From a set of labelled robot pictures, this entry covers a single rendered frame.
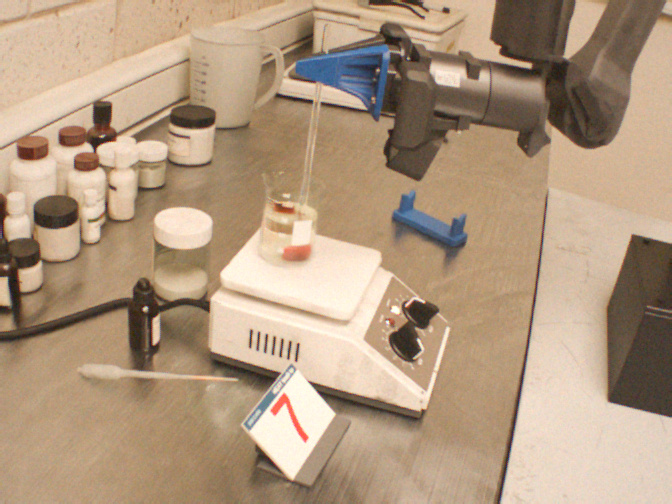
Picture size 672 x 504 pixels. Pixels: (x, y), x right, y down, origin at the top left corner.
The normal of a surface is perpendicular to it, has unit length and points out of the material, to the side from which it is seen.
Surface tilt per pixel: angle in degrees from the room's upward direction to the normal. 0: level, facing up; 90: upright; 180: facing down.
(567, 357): 0
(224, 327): 90
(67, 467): 0
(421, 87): 90
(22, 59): 90
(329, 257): 0
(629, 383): 90
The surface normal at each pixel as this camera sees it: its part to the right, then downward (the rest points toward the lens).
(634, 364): -0.29, 0.42
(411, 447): 0.14, -0.87
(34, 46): 0.95, 0.26
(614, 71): 0.29, -0.05
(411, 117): 0.04, 0.48
